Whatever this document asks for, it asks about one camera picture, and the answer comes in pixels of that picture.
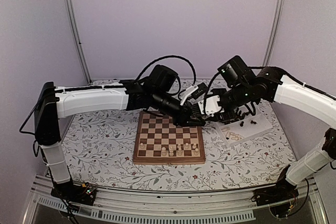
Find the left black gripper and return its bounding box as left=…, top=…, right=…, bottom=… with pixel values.
left=151, top=89, right=206, bottom=127

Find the white chess bishop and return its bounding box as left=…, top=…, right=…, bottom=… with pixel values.
left=176, top=148, right=183, bottom=156

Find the white chess king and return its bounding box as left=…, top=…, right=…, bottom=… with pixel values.
left=169, top=145, right=174, bottom=156

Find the wooden chess board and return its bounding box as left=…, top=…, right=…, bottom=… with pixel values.
left=133, top=112, right=206, bottom=165

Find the white chess queen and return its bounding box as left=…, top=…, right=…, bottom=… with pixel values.
left=161, top=147, right=167, bottom=157

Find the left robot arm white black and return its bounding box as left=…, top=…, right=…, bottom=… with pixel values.
left=28, top=65, right=207, bottom=200

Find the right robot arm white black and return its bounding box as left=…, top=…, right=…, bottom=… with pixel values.
left=207, top=56, right=335, bottom=201

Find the pile of dark chess pieces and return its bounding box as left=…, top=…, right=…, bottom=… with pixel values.
left=234, top=109, right=256, bottom=127

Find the pile of white chess pieces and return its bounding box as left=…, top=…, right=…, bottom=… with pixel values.
left=221, top=127, right=243, bottom=142

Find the white divided tray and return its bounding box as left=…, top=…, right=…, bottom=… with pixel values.
left=215, top=109, right=272, bottom=147

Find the floral table mat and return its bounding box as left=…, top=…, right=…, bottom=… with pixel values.
left=54, top=78, right=297, bottom=192

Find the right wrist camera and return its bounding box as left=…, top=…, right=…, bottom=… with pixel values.
left=192, top=95, right=223, bottom=117

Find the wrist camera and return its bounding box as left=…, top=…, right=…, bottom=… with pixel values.
left=192, top=95, right=223, bottom=117
left=180, top=82, right=207, bottom=105

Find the right wrist cable loop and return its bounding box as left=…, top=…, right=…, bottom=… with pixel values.
left=203, top=73, right=221, bottom=109

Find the wrist cable loop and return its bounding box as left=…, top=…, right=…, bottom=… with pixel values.
left=203, top=73, right=221, bottom=109
left=135, top=55, right=197, bottom=88

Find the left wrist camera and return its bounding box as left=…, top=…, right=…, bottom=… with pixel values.
left=180, top=82, right=207, bottom=105

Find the left wrist cable loop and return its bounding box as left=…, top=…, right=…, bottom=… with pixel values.
left=135, top=55, right=197, bottom=88

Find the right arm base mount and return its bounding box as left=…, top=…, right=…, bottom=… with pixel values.
left=251, top=180, right=299, bottom=218

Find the front aluminium rail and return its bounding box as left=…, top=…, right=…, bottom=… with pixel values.
left=22, top=175, right=331, bottom=223

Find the right aluminium frame post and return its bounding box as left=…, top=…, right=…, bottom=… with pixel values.
left=262, top=0, right=285, bottom=67

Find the aluminium frame post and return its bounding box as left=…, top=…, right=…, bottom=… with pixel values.
left=262, top=0, right=285, bottom=67
left=64, top=0, right=92, bottom=83

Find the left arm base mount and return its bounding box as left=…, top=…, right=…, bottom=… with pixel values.
left=51, top=180, right=97, bottom=206

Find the left aluminium frame post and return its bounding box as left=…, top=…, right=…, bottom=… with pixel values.
left=64, top=0, right=92, bottom=83

